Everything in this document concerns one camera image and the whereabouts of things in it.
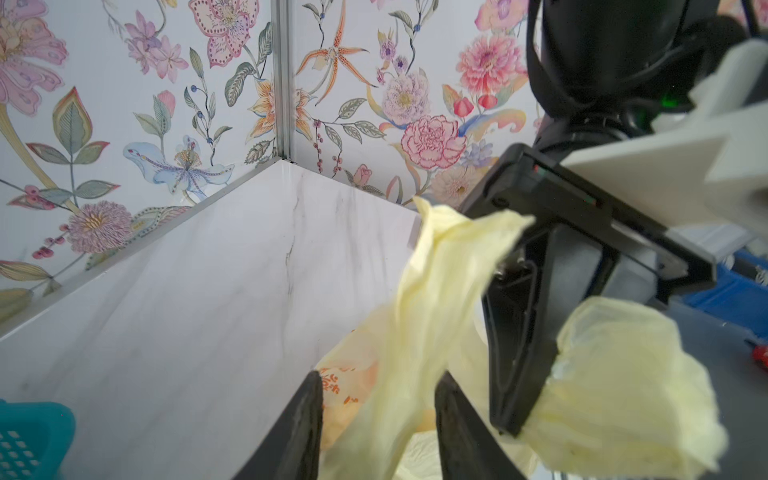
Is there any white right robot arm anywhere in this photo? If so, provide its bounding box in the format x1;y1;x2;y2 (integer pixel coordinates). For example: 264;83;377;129
460;1;761;436

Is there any blue plastic bin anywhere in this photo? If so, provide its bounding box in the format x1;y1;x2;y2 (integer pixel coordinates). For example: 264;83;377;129
683;249;767;339

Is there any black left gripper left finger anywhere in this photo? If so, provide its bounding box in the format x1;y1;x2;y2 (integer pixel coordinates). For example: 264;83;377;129
234;370;323;480

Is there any red toy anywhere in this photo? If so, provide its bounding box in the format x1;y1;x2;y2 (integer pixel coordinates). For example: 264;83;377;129
745;340;768;370

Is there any teal plastic basket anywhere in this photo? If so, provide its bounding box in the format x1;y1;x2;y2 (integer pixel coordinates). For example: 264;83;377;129
1;400;76;480

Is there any yellow plastic bag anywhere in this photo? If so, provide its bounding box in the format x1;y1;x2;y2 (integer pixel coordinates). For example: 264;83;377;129
320;200;729;479

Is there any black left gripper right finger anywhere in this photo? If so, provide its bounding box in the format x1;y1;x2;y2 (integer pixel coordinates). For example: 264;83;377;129
434;372;526;480

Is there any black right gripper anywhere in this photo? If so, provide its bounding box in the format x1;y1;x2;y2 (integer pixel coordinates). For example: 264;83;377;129
460;144;716;437

